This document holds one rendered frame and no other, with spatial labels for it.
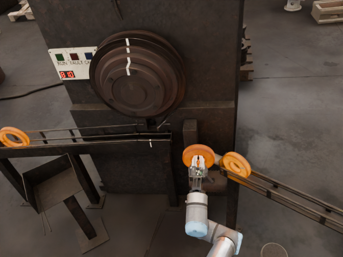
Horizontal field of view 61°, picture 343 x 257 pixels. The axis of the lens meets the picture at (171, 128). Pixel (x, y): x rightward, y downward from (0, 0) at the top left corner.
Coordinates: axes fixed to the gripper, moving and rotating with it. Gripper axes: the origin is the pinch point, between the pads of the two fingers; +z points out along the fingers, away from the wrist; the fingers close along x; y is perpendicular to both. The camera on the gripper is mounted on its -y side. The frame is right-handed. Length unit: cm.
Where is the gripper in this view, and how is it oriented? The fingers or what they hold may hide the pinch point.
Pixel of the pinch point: (198, 155)
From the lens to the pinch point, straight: 140.6
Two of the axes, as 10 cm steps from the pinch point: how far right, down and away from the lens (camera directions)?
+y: -1.2, -5.0, -8.6
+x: -9.9, 0.0, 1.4
